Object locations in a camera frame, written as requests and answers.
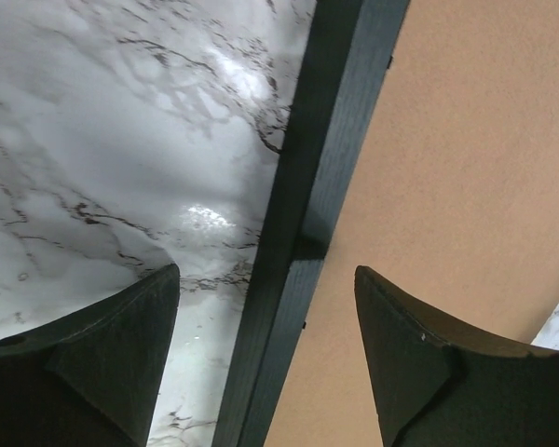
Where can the black picture frame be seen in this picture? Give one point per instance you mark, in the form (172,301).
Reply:
(348,53)

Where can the brown backing board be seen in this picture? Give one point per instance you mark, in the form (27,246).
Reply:
(455,198)

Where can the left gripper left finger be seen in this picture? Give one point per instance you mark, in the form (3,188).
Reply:
(91,378)

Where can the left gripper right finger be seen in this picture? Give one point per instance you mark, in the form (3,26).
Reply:
(439,381)

